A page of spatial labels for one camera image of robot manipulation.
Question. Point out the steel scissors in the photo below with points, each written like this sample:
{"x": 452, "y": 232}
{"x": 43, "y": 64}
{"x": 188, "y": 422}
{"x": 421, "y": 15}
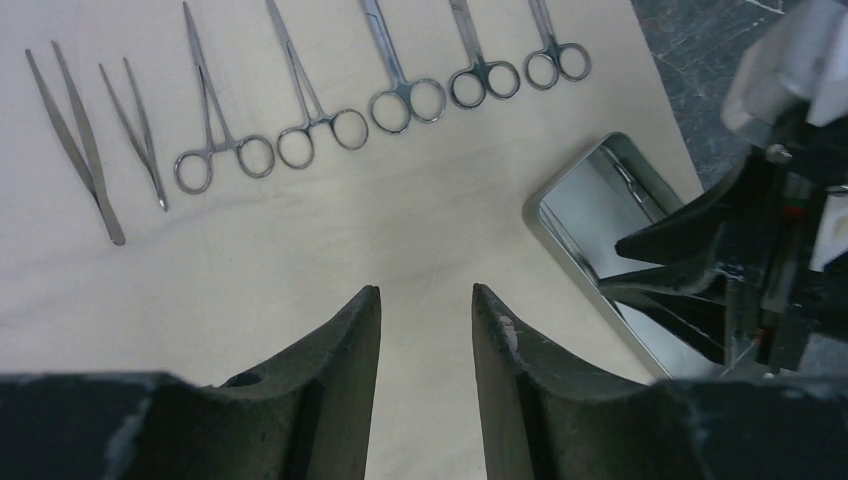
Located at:
{"x": 479, "y": 68}
{"x": 552, "y": 50}
{"x": 401, "y": 88}

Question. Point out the beige cloth wrap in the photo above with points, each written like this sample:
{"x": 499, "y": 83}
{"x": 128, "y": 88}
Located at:
{"x": 230, "y": 277}

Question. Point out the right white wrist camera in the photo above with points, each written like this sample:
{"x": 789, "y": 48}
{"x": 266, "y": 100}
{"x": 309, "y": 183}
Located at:
{"x": 788, "y": 100}

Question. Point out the metal instrument tray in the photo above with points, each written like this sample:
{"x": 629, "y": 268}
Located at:
{"x": 579, "y": 215}

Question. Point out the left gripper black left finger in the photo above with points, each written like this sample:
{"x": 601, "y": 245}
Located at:
{"x": 304, "y": 413}

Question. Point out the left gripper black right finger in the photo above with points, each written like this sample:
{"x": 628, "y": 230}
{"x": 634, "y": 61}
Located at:
{"x": 546, "y": 413}

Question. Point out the large steel tweezers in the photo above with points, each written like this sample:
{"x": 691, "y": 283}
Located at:
{"x": 85, "y": 159}

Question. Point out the small steel tweezers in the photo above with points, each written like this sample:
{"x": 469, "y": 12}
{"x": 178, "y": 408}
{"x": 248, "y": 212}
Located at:
{"x": 142, "y": 144}

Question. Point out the steel forceps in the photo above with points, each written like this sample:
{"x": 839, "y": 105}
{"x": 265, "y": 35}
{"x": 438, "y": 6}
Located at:
{"x": 313, "y": 113}
{"x": 218, "y": 138}

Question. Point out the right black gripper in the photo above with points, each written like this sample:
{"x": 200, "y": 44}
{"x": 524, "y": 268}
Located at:
{"x": 782, "y": 306}

